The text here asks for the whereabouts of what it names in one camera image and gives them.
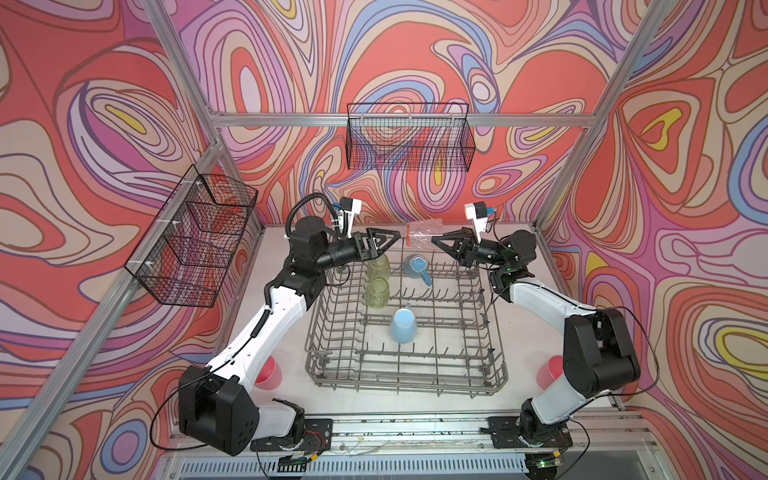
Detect aluminium frame rails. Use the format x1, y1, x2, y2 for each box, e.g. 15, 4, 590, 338
0, 0, 679, 480

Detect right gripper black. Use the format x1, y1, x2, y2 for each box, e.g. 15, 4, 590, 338
431, 227, 508, 269

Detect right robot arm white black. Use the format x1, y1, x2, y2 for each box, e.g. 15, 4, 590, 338
431, 227, 641, 446

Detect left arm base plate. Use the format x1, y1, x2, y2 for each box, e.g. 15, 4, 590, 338
250, 418, 333, 455

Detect green glass cup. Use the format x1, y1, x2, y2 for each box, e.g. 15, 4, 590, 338
364, 277, 390, 309
366, 254, 391, 280

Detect black wire basket back wall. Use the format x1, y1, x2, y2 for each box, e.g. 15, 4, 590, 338
345, 100, 476, 172

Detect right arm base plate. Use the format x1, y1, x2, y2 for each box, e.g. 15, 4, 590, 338
479, 414, 573, 450

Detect pink plastic cup right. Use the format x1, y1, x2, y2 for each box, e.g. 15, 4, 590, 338
536, 355, 564, 390

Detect black wire basket wall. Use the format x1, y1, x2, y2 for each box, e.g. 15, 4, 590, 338
345, 100, 476, 172
124, 165, 258, 308

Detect grey wire dish rack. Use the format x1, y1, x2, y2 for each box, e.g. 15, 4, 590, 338
305, 240, 508, 397

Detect clear pink glass cup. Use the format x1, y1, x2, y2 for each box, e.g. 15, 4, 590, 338
405, 218, 444, 250

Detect pink plastic cup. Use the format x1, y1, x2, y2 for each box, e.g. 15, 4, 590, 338
255, 356, 283, 391
536, 355, 564, 390

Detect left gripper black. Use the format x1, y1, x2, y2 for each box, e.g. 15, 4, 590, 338
312, 232, 399, 275

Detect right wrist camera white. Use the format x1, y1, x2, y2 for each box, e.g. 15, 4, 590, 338
464, 201, 496, 242

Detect blue floral ceramic mug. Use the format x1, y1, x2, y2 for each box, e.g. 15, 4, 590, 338
402, 254, 433, 287

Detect light blue mug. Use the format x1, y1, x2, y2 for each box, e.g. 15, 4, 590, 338
390, 303, 418, 344

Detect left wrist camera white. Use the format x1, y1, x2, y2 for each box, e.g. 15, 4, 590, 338
337, 197, 362, 238

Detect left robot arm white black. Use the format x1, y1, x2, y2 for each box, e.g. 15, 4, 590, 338
178, 216, 401, 456

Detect pink plastic cup left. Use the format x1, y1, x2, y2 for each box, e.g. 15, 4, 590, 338
255, 356, 283, 391

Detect black wire basket left wall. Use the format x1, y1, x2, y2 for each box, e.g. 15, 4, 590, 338
124, 165, 258, 308

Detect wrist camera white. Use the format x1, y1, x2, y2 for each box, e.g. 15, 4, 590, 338
464, 201, 496, 242
337, 197, 362, 238

